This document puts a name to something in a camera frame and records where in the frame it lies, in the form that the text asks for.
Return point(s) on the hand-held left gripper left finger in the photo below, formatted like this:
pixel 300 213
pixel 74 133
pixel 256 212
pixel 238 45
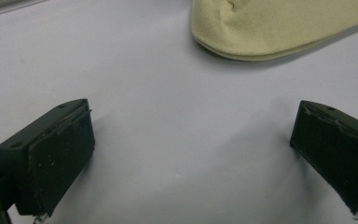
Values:
pixel 52 155

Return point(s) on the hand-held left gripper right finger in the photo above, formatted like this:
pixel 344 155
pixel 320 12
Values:
pixel 335 146

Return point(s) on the pale yellow sock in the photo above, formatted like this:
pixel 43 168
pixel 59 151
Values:
pixel 270 28

